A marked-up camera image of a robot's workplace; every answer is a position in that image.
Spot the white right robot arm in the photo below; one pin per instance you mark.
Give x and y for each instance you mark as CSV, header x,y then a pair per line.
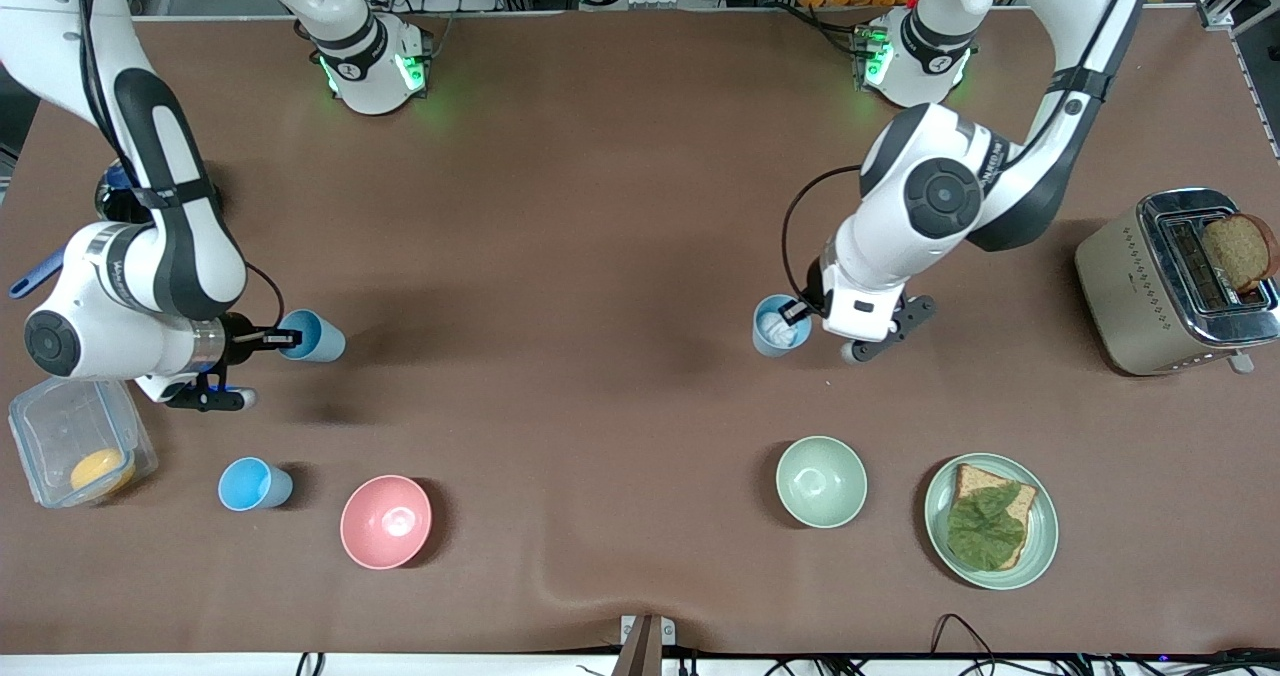
x,y
180,256

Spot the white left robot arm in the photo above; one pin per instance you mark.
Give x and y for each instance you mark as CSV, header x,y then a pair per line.
x,y
880,246

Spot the pink bowl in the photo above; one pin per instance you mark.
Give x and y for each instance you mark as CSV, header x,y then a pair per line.
x,y
385,521

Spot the orange round fruit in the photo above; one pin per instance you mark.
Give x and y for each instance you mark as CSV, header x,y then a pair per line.
x,y
100,471

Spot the white crumpled filling pieces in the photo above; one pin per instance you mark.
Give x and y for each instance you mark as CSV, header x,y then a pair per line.
x,y
778,328

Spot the clear plastic lidded container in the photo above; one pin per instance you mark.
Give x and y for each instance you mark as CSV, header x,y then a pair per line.
x,y
60,426

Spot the pale green bowl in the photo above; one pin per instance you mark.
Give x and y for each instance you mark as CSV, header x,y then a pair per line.
x,y
820,481

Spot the brown toast slice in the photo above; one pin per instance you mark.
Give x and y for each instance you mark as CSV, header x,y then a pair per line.
x,y
1240,251

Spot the green lettuce leaf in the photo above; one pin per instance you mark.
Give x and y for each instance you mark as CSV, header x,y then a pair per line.
x,y
985,531

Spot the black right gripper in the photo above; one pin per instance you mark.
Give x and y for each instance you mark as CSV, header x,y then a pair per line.
x,y
238,336

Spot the light blue plastic cup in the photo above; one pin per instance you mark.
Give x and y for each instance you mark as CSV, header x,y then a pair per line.
x,y
762,341
325,341
245,483

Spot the brown table mat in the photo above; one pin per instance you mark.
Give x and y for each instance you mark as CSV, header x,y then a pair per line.
x,y
640,256

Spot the pale green plate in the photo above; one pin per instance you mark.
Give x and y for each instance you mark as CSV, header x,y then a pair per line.
x,y
940,526

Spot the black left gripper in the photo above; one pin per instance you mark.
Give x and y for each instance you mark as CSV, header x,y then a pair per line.
x,y
813,291

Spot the metal clamp bracket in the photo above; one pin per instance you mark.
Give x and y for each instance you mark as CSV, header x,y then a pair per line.
x,y
645,646

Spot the brown bread slice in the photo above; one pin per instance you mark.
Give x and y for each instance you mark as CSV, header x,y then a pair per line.
x,y
975,481

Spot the beige chrome toaster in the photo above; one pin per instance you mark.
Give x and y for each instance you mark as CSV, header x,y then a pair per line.
x,y
1130,286

